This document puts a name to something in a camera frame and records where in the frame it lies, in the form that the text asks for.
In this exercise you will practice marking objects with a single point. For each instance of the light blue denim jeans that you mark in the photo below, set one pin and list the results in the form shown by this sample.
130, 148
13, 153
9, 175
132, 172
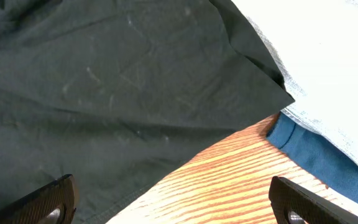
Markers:
315, 45

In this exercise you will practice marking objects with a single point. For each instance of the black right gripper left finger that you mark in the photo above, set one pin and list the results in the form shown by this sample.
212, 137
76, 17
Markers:
53, 203

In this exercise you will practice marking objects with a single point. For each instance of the black shorts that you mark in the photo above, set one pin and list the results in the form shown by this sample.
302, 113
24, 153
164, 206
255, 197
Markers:
121, 93

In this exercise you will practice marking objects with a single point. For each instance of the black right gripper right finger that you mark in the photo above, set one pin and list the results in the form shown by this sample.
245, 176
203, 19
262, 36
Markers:
292, 203

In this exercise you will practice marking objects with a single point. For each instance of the dark blue shirt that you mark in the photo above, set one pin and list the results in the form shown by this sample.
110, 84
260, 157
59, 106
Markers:
316, 155

